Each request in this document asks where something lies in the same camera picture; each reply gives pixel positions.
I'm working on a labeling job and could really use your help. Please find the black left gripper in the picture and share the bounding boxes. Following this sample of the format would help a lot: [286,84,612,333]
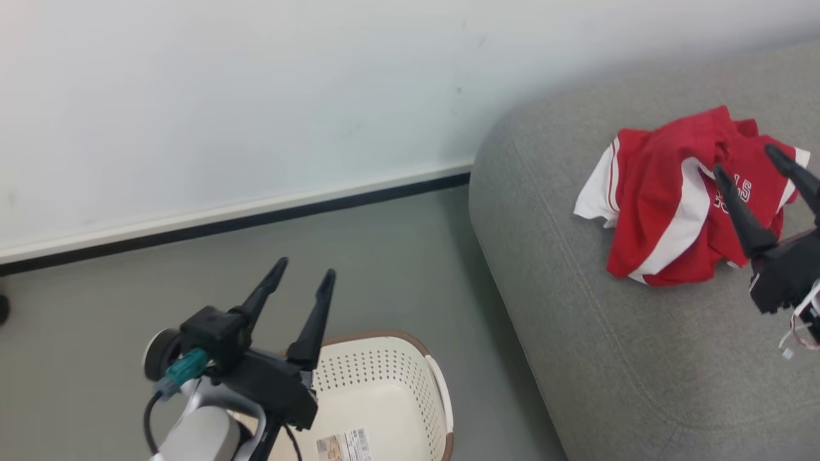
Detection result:
[221,257,338,430]

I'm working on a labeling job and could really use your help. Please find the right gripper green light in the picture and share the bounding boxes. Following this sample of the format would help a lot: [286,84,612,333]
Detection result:
[713,143,820,315]

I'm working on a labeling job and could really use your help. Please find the red and white jersey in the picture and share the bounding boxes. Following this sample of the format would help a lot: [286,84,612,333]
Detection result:
[573,105,812,286]

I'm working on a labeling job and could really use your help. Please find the cream perforated laundry basket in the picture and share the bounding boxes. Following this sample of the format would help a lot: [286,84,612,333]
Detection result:
[268,330,455,461]

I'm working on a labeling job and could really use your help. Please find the printed basket label sticker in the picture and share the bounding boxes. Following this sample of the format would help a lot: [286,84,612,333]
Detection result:
[315,427,373,461]

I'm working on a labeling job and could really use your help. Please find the black and white baseboard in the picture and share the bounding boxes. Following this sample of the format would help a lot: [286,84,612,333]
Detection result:
[0,163,473,277]

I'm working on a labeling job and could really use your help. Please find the grey fabric sofa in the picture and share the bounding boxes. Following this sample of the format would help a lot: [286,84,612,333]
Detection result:
[468,37,820,461]

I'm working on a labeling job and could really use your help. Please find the teal left cable connector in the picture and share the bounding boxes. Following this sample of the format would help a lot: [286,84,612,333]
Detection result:
[156,348,210,398]

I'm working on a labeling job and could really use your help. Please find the red white twisted wires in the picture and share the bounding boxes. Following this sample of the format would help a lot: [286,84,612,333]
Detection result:
[778,280,820,360]

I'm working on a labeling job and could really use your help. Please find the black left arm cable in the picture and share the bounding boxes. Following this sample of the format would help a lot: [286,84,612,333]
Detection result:
[143,391,168,457]

